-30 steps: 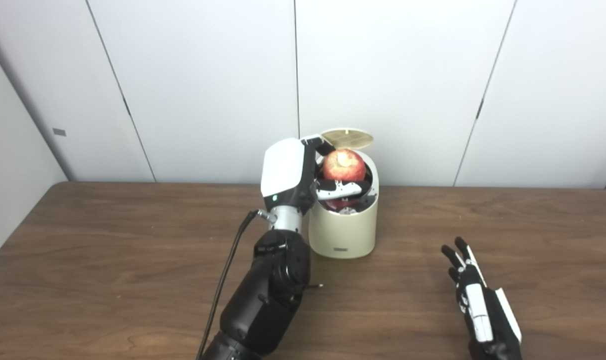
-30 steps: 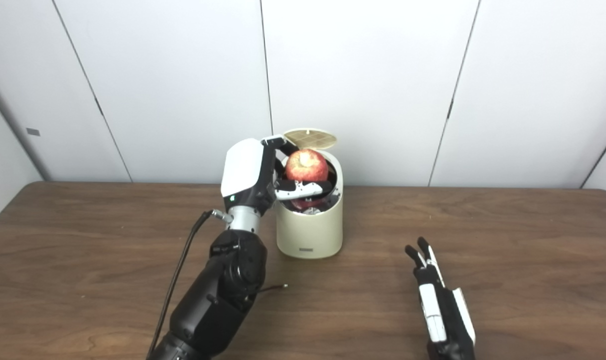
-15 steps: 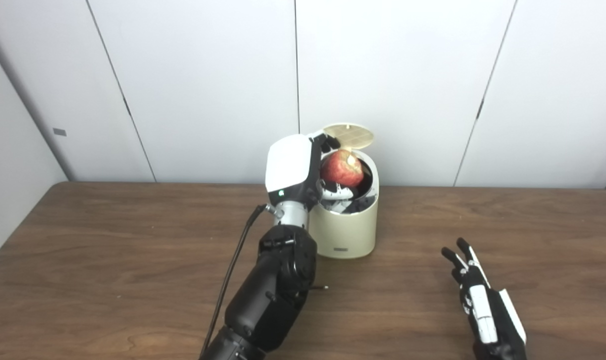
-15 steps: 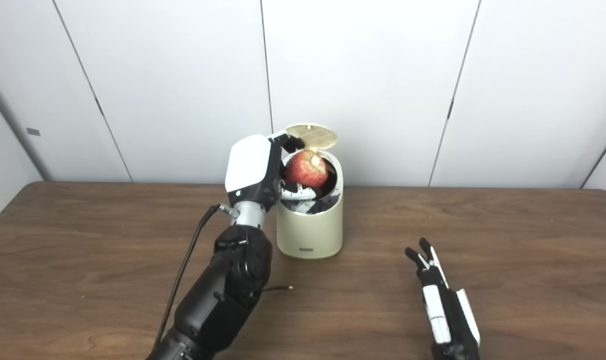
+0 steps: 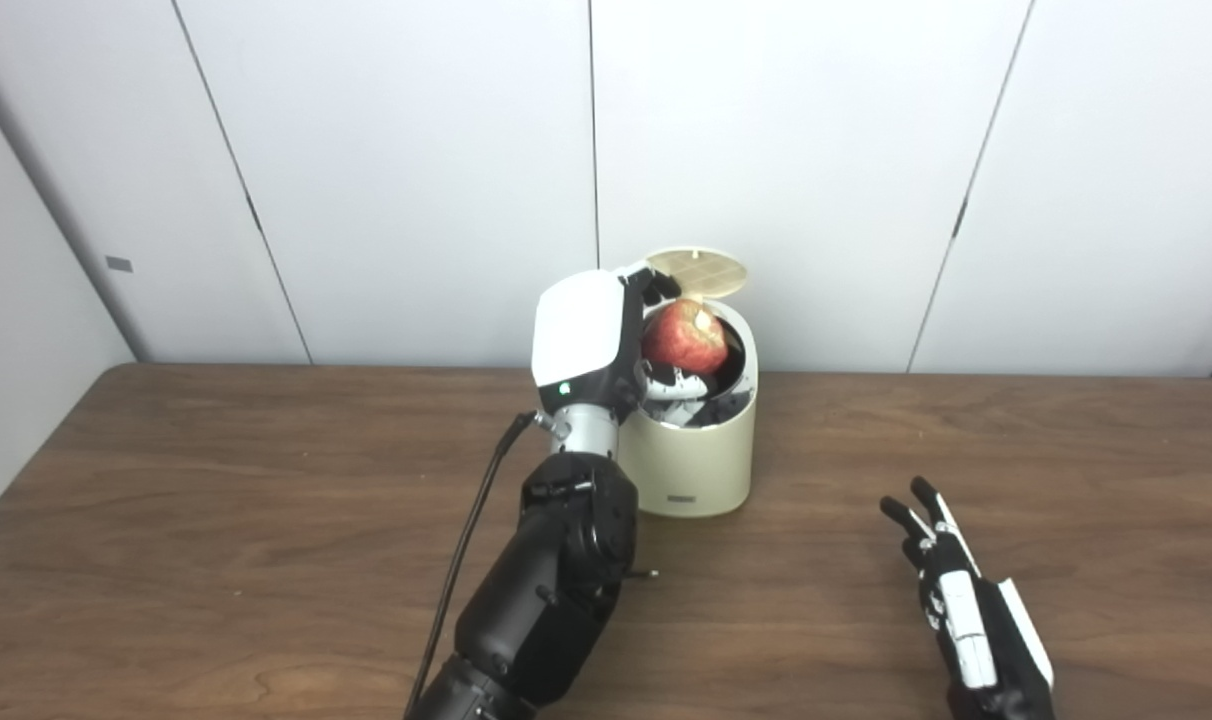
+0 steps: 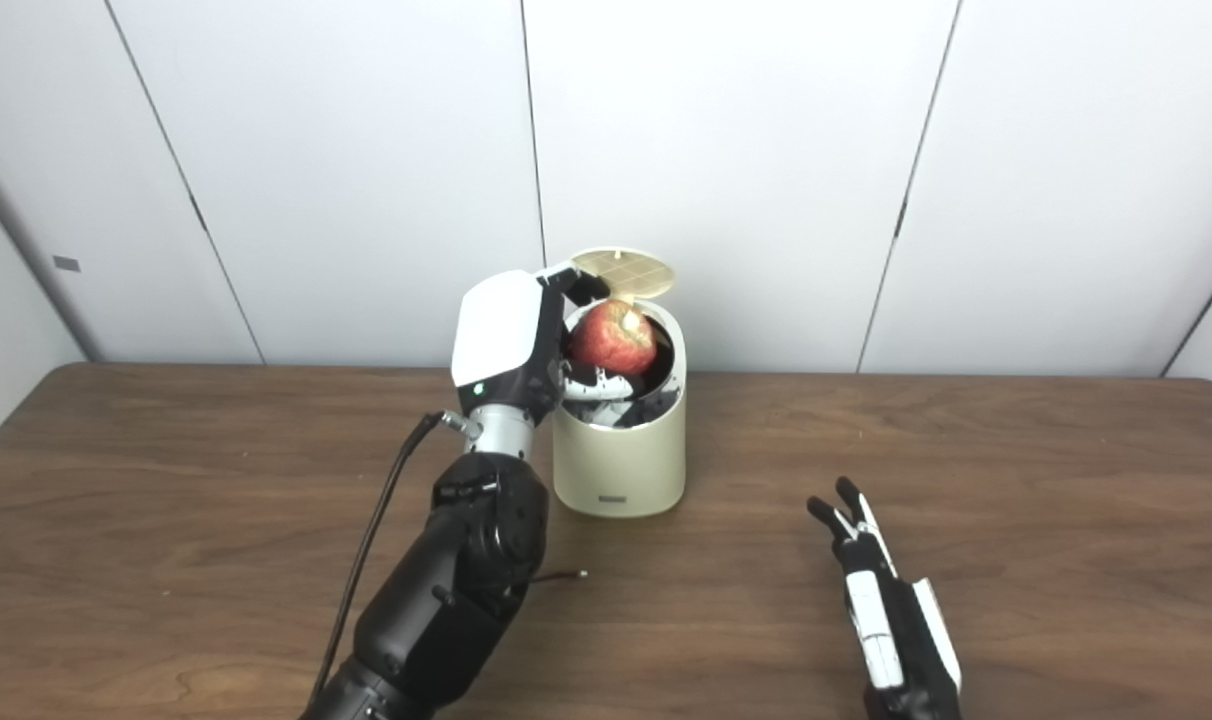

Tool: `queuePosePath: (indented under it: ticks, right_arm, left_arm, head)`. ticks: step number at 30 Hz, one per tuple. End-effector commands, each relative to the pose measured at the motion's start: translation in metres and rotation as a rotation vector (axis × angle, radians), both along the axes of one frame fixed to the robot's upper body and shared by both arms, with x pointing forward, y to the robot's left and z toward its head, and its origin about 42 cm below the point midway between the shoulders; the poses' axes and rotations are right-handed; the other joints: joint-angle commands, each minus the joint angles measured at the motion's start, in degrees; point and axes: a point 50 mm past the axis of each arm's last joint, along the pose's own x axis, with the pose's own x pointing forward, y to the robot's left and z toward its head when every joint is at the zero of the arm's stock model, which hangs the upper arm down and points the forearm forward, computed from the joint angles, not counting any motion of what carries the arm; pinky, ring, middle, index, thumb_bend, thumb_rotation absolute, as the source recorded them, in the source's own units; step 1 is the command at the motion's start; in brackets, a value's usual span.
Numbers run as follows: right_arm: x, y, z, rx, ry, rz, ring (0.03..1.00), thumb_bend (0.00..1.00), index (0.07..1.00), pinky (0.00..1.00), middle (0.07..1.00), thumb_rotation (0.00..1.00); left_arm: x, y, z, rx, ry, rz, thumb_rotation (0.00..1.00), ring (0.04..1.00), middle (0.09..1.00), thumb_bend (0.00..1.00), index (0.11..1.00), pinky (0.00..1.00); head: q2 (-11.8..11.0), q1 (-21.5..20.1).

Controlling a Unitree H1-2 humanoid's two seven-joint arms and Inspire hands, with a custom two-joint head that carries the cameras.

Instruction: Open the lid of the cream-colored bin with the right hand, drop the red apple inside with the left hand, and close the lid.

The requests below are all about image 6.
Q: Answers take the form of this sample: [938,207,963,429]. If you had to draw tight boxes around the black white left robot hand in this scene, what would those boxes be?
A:
[451,262,659,426]

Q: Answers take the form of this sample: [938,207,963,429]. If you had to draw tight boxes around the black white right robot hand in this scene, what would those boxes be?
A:
[806,476,963,720]

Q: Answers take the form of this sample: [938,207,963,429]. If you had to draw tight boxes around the red apple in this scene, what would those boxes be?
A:
[568,300,658,377]

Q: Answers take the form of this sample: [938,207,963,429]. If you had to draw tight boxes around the cream round bin lid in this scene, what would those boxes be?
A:
[571,247,676,299]

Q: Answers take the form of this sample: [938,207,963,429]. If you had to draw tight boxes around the cream-colored bin body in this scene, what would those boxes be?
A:
[552,298,688,519]

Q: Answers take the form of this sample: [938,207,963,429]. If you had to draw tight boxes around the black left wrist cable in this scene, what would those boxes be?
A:
[306,410,483,707]

